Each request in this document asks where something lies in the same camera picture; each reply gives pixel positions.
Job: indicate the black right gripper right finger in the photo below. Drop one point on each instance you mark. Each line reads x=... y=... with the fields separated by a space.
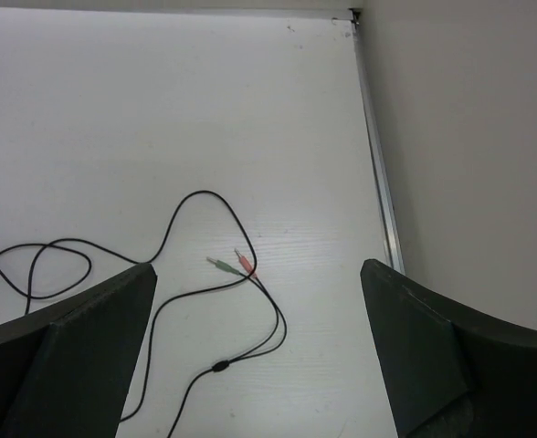
x=449 y=370

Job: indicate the aluminium table edge rail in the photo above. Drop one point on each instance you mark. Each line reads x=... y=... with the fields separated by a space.
x=393 y=250

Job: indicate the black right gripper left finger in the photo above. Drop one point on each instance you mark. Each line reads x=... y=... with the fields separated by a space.
x=65 y=370

